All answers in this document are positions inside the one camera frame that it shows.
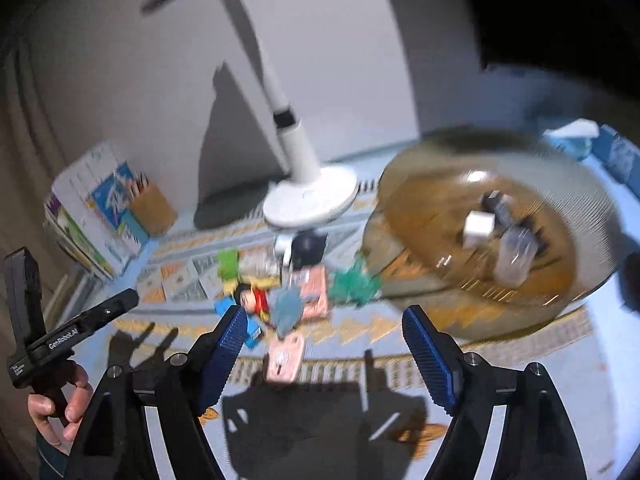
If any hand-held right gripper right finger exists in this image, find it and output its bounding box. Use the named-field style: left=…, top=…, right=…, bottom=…
left=401, top=304, right=588, bottom=480

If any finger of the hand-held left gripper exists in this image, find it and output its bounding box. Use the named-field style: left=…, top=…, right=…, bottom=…
left=75, top=288, right=140, bottom=330

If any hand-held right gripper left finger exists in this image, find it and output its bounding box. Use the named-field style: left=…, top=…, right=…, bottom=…
left=65, top=304, right=250, bottom=480

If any blue toy block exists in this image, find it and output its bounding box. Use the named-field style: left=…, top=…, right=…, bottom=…
left=215, top=297, right=263, bottom=348

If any pink mini fan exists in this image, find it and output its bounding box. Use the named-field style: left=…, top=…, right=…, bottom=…
left=265, top=335, right=306, bottom=384

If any red yellow toy figure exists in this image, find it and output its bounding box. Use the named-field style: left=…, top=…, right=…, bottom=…
left=235, top=282, right=273, bottom=322

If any grey-blue toy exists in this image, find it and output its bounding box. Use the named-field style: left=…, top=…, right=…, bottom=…
left=270, top=285, right=308, bottom=337

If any green toy block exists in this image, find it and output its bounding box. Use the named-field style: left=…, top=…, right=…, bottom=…
left=217, top=250, right=242, bottom=282

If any teal toy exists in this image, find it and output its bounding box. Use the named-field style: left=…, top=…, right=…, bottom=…
left=327, top=255, right=383, bottom=307

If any pink case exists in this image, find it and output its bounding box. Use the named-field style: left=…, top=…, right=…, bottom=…
left=292, top=266, right=331, bottom=318

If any silver clip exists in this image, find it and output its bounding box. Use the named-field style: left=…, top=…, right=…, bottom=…
left=272, top=232, right=296, bottom=267

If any small clear bottle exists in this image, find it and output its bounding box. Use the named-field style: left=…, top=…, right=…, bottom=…
left=492, top=227, right=533, bottom=286

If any white cube charger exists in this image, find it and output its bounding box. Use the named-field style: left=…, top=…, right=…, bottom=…
left=462, top=211, right=496, bottom=249

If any black square box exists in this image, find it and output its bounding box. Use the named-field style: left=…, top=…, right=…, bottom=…
left=291, top=232, right=328, bottom=268

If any brown glass bowl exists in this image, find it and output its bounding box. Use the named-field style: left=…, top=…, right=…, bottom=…
left=362, top=130, right=618, bottom=348

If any black adapter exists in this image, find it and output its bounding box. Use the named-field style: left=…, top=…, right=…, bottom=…
left=481, top=190, right=551, bottom=261

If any person's left hand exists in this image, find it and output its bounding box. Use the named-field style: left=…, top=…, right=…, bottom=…
left=27, top=361, right=94, bottom=456

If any clear white packet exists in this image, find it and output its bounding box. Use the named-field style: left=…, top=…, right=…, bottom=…
left=239, top=250, right=278, bottom=282

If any patterned table mat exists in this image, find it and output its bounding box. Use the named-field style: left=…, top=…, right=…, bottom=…
left=105, top=175, right=593, bottom=461

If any brown pencil holder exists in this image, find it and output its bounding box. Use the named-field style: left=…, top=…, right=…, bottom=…
left=129, top=172, right=178, bottom=236

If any stack of books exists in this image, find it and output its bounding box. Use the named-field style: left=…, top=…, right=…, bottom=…
left=44, top=141, right=151, bottom=281

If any dark object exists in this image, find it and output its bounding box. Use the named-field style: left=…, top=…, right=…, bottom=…
left=619, top=255, right=640, bottom=311

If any white desk lamp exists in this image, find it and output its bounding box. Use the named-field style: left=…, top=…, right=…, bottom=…
left=141, top=0, right=359, bottom=229

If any blue tissue box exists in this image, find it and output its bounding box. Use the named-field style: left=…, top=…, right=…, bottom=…
left=542, top=119, right=601, bottom=161

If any blue printed box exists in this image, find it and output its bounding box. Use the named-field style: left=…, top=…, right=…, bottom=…
left=592, top=125, right=640, bottom=183

